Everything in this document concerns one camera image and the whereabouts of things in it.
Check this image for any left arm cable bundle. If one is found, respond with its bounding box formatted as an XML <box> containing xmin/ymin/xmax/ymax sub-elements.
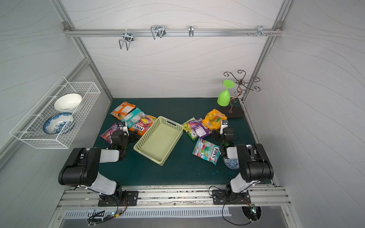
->
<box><xmin>86</xmin><ymin>196</ymin><xmax>128</xmax><ymax>226</ymax></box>

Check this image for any green Fox's spring tea bag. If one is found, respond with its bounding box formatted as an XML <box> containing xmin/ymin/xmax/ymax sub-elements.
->
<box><xmin>183</xmin><ymin>117</ymin><xmax>198</xmax><ymax>141</ymax></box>

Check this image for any pale green plastic basket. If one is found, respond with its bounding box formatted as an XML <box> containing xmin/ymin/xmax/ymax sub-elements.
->
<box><xmin>133</xmin><ymin>116</ymin><xmax>183</xmax><ymax>166</ymax></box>

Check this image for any white vent strip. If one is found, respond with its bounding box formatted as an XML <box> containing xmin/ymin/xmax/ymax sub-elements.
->
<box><xmin>64</xmin><ymin>207</ymin><xmax>231</xmax><ymax>219</ymax></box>

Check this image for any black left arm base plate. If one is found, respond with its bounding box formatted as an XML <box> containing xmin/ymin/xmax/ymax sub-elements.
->
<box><xmin>98</xmin><ymin>191</ymin><xmax>139</xmax><ymax>207</ymax></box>

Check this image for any yellow candy bag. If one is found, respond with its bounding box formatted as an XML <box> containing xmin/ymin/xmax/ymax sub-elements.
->
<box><xmin>202</xmin><ymin>109</ymin><xmax>227</xmax><ymax>130</ymax></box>

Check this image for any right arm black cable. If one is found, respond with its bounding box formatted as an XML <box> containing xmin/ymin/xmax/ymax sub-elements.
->
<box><xmin>207</xmin><ymin>186</ymin><xmax>257</xmax><ymax>226</ymax></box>

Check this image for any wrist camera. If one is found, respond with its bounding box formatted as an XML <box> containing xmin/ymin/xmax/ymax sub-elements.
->
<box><xmin>118</xmin><ymin>122</ymin><xmax>129</xmax><ymax>136</ymax></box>
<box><xmin>220</xmin><ymin>120</ymin><xmax>228</xmax><ymax>135</ymax></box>

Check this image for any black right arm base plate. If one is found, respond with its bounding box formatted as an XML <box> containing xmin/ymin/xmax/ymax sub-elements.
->
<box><xmin>211</xmin><ymin>189</ymin><xmax>251</xmax><ymax>205</ymax></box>

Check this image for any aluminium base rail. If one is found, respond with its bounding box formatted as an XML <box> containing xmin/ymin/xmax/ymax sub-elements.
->
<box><xmin>57</xmin><ymin>184</ymin><xmax>291</xmax><ymax>210</ymax></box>

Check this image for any green plastic wine glass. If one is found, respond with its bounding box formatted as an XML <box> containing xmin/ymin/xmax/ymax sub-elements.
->
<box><xmin>217</xmin><ymin>79</ymin><xmax>235</xmax><ymax>107</ymax></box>

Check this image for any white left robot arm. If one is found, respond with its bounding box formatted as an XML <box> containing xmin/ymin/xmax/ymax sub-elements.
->
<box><xmin>58</xmin><ymin>130</ymin><xmax>141</xmax><ymax>200</ymax></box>

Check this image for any blue white patterned bowl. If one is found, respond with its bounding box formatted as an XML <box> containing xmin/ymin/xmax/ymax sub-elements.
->
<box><xmin>223</xmin><ymin>158</ymin><xmax>240</xmax><ymax>170</ymax></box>

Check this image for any orange candy bag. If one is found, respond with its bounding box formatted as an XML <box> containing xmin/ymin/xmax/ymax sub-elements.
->
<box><xmin>110</xmin><ymin>102</ymin><xmax>136</xmax><ymax>121</ymax></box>

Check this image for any teal Fox's mint bag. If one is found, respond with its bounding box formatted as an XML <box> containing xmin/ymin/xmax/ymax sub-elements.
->
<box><xmin>193</xmin><ymin>139</ymin><xmax>221</xmax><ymax>165</ymax></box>

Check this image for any bronze wire glass stand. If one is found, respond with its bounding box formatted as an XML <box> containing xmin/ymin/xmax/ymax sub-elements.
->
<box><xmin>218</xmin><ymin>70</ymin><xmax>261</xmax><ymax>118</ymax></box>

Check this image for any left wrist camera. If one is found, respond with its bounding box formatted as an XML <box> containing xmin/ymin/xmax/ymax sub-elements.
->
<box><xmin>118</xmin><ymin>122</ymin><xmax>129</xmax><ymax>136</ymax></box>

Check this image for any orange pink Fox's fruits bag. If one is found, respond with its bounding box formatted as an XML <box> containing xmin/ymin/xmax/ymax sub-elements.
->
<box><xmin>129</xmin><ymin>115</ymin><xmax>157</xmax><ymax>136</ymax></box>

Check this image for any aluminium top rail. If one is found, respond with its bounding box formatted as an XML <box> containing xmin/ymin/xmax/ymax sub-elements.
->
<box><xmin>64</xmin><ymin>28</ymin><xmax>284</xmax><ymax>38</ymax></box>

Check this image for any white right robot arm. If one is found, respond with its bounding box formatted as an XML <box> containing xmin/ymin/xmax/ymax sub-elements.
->
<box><xmin>212</xmin><ymin>127</ymin><xmax>274</xmax><ymax>193</ymax></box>

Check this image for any teal candy bag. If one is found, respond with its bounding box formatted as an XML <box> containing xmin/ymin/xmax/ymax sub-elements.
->
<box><xmin>122</xmin><ymin>107</ymin><xmax>145</xmax><ymax>128</ymax></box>

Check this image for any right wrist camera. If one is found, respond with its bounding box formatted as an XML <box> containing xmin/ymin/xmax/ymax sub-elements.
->
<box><xmin>220</xmin><ymin>120</ymin><xmax>228</xmax><ymax>135</ymax></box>

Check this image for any pink purple candy bag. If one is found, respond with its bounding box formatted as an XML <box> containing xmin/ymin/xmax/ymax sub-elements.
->
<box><xmin>100</xmin><ymin>124</ymin><xmax>120</xmax><ymax>144</ymax></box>

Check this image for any blue white patterned plate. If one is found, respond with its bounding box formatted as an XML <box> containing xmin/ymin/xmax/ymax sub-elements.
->
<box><xmin>43</xmin><ymin>113</ymin><xmax>74</xmax><ymax>135</ymax></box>

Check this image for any round floor port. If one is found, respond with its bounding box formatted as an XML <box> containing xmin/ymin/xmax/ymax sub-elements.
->
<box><xmin>242</xmin><ymin>205</ymin><xmax>262</xmax><ymax>221</ymax></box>

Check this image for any white wire wall basket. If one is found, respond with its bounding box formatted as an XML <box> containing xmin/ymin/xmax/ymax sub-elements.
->
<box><xmin>10</xmin><ymin>77</ymin><xmax>100</xmax><ymax>149</ymax></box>

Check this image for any metal hook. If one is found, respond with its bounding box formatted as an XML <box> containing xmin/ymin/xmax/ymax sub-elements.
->
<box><xmin>119</xmin><ymin>30</ymin><xmax>134</xmax><ymax>50</ymax></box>
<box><xmin>188</xmin><ymin>25</ymin><xmax>194</xmax><ymax>37</ymax></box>
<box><xmin>247</xmin><ymin>26</ymin><xmax>272</xmax><ymax>37</ymax></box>
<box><xmin>150</xmin><ymin>25</ymin><xmax>166</xmax><ymax>40</ymax></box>

